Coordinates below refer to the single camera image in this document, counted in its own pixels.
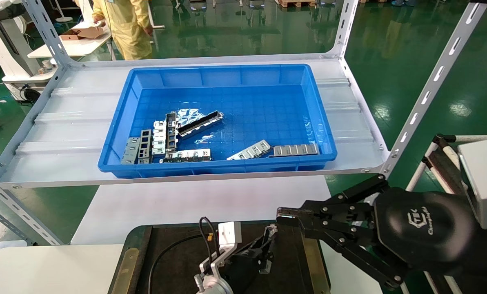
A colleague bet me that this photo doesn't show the white background table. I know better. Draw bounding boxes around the white background table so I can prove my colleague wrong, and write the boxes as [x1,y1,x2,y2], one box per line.
[28,20,114,59]

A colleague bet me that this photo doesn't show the light grey right wrist camera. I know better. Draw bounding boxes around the light grey right wrist camera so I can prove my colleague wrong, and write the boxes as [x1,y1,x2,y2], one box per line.
[458,138,487,230]

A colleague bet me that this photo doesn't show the white tube frame black straps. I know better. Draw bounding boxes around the white tube frame black straps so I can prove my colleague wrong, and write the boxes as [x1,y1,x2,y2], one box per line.
[421,134,487,197]

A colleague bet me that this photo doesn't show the light grey wrist camera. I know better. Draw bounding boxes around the light grey wrist camera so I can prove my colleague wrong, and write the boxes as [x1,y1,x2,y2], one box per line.
[198,221,242,281]
[458,138,487,230]

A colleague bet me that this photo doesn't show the white machine pedestal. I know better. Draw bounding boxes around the white machine pedestal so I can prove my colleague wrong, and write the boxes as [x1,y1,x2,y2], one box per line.
[0,0,62,101]

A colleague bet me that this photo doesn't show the dark channel-shaped metal part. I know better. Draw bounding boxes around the dark channel-shaped metal part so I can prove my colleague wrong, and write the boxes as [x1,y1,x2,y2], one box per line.
[261,224,278,275]

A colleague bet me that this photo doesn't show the crumpled silver foil bag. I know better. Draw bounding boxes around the crumpled silver foil bag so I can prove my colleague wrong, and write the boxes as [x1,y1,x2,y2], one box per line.
[176,108,207,127]

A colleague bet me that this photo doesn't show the dark grey windowed metal part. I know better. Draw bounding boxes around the dark grey windowed metal part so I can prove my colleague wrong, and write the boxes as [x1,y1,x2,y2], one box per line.
[137,129,153,163]

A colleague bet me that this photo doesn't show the wooden pallet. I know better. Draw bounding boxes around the wooden pallet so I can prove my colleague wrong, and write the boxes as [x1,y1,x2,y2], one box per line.
[276,0,318,8]

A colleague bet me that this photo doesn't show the long dark channel metal part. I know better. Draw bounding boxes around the long dark channel metal part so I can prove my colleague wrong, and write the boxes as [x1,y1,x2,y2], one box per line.
[177,111,224,139]

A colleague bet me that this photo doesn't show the black flat container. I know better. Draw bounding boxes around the black flat container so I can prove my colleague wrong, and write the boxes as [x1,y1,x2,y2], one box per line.
[111,220,332,294]

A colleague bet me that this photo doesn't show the dark slotted metal part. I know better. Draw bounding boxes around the dark slotted metal part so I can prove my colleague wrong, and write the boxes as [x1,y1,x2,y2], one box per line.
[165,113,180,151]

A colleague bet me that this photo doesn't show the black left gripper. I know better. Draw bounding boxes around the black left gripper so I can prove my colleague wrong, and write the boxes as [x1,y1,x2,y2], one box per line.
[220,224,278,294]

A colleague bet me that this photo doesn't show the light silver slotted metal part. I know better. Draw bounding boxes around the light silver slotted metal part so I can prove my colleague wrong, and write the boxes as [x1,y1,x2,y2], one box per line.
[226,139,271,160]

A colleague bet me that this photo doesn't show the white slotted metal part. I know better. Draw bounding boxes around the white slotted metal part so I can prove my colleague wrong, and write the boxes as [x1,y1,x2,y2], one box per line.
[151,120,167,156]

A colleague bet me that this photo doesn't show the black cable coil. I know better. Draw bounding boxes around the black cable coil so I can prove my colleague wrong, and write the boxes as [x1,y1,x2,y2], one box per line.
[20,87,42,103]

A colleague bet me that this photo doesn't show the white metal shelf rack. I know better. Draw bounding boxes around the white metal shelf rack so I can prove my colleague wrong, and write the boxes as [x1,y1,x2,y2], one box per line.
[0,0,487,246]

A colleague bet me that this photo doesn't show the person in yellow coat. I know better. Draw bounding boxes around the person in yellow coat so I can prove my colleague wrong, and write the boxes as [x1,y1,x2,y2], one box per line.
[91,0,154,61]

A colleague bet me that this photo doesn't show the flat grey ribbed metal part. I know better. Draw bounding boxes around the flat grey ribbed metal part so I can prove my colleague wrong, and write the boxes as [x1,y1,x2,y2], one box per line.
[269,143,320,157]

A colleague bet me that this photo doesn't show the blue plastic bin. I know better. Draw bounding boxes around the blue plastic bin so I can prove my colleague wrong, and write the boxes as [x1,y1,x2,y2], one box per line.
[98,64,337,179]

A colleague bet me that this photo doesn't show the light grey left wrist camera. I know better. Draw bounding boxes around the light grey left wrist camera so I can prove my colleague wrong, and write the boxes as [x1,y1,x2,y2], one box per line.
[198,221,242,281]

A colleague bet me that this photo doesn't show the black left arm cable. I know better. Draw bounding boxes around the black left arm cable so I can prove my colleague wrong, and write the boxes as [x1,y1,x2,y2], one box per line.
[147,216,220,294]

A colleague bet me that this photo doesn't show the white table with legs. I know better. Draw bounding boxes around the white table with legs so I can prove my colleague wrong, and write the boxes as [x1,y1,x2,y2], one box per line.
[147,0,166,30]

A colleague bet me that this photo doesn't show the cardboard box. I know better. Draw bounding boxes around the cardboard box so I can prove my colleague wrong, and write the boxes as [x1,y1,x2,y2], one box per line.
[59,26,106,41]

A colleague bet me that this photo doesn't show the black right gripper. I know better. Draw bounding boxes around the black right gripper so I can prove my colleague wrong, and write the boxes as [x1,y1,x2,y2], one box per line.
[276,174,478,290]

